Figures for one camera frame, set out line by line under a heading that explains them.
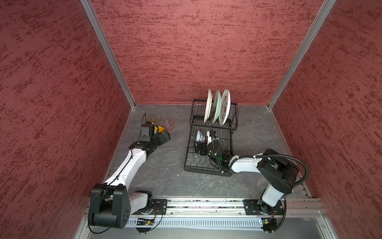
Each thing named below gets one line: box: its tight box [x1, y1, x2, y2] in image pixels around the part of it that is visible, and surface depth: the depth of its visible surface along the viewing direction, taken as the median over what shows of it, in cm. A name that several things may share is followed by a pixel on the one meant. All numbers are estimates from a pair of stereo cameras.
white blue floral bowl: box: [194, 129, 205, 142], surface depth 91 cm
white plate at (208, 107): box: [203, 88, 213, 124], surface depth 75 cm
